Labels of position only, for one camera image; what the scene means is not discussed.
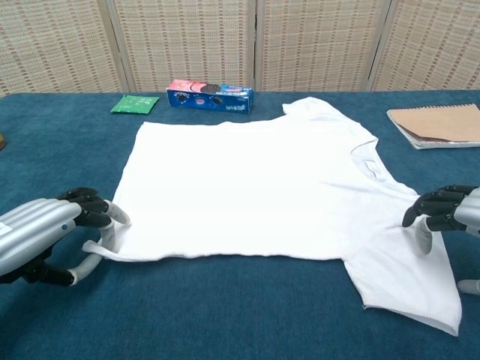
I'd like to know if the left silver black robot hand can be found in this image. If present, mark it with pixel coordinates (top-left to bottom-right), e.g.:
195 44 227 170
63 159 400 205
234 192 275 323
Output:
0 187 132 288

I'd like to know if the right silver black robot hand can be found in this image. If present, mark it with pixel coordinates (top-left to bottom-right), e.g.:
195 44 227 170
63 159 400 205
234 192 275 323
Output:
401 184 480 296

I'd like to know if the white T-shirt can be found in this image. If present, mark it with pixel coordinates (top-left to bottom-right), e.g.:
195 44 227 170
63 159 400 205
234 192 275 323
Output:
81 96 463 338

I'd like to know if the brown spiral notebook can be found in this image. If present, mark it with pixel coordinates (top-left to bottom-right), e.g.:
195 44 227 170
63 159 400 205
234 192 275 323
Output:
385 103 480 151

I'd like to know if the green sachet packet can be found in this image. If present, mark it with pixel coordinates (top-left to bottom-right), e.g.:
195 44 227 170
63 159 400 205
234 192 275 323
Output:
109 94 160 114

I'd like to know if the blue pink cookie box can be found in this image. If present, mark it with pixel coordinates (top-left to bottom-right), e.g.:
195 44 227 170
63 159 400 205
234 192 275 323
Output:
166 78 256 116

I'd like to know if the woven folding screen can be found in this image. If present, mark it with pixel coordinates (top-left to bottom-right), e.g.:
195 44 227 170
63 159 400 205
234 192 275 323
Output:
0 0 480 98

